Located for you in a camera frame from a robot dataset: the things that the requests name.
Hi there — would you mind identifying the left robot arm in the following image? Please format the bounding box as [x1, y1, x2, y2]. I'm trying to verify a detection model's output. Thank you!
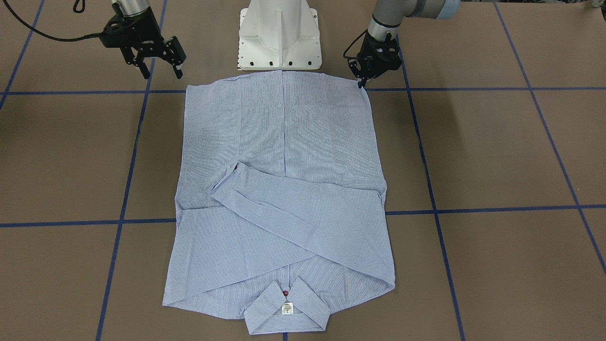
[343, 0, 461, 88]

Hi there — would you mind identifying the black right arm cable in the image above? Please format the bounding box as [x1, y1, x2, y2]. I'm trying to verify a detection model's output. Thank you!
[0, 0, 106, 43]

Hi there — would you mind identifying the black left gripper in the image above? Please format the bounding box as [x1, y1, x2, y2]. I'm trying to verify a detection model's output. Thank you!
[348, 33, 402, 89]

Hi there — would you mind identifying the light blue striped shirt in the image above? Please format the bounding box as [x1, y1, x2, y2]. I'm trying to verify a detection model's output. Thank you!
[162, 71, 396, 335]

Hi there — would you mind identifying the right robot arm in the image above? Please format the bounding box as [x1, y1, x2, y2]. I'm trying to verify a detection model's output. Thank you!
[99, 0, 187, 80]

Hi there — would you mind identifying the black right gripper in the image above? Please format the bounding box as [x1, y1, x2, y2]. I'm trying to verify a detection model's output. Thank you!
[99, 7, 187, 80]

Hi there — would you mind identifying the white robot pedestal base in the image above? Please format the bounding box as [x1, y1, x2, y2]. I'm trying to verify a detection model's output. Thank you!
[237, 0, 322, 71]

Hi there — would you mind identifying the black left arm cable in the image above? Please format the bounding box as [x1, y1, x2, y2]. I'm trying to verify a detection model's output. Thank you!
[343, 29, 370, 72]

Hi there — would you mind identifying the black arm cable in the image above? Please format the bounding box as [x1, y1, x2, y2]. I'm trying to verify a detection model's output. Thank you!
[0, 0, 106, 43]
[343, 29, 370, 72]

